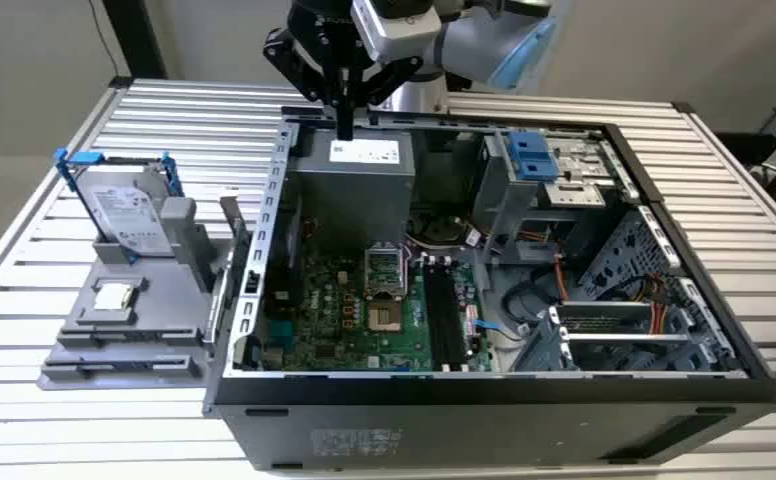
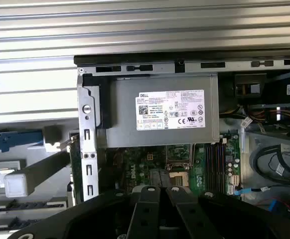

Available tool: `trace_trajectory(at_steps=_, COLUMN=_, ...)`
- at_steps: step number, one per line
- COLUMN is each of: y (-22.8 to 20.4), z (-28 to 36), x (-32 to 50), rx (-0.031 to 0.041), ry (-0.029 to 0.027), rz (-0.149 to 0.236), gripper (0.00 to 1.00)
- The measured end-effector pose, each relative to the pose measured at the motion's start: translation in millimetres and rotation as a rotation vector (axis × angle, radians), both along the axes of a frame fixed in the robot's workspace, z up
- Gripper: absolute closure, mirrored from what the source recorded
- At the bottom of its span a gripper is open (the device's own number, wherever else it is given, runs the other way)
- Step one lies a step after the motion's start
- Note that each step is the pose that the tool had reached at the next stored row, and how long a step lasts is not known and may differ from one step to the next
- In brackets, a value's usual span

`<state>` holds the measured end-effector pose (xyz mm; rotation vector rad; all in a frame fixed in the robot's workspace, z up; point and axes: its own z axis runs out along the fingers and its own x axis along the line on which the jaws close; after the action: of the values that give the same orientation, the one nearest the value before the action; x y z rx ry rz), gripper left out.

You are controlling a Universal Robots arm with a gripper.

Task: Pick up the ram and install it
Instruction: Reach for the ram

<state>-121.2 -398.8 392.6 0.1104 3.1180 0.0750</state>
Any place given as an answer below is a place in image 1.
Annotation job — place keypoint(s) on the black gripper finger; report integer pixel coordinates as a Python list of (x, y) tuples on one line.
[(378, 80), (295, 65)]

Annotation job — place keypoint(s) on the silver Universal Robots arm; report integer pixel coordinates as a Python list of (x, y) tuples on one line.
[(475, 45)]

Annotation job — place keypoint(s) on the black RAM slot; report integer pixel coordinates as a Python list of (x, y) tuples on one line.
[(438, 315), (453, 315)]

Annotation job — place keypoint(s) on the grey power supply unit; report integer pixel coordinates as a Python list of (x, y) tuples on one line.
[(349, 200)]

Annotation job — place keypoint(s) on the blue drive latch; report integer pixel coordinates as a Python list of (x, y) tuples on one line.
[(531, 160)]

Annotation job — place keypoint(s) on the black cooling fan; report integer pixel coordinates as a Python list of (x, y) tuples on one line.
[(438, 231)]

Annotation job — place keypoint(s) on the grey metal drive cage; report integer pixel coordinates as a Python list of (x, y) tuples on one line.
[(575, 195)]

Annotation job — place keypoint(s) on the hard disk in blue carrier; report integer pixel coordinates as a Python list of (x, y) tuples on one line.
[(124, 215)]

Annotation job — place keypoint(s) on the CPU socket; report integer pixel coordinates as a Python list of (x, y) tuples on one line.
[(387, 316)]

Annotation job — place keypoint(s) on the green motherboard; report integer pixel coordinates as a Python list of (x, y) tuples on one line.
[(322, 320)]

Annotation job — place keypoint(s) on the grey parts rack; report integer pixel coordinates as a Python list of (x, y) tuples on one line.
[(162, 305)]

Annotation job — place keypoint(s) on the silver CPU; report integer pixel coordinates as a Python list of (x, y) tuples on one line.
[(114, 296)]

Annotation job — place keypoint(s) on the metal disk bay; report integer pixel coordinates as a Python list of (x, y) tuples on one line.
[(629, 338)]

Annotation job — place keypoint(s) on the black open PC case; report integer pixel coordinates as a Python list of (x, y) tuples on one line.
[(495, 430)]

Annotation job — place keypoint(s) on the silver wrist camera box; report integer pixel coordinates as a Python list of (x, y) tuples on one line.
[(395, 25)]

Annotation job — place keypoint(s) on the black upright post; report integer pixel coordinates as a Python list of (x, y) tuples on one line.
[(142, 40)]

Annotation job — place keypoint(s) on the graphics card with metal bracket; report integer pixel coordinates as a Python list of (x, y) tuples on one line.
[(236, 235)]

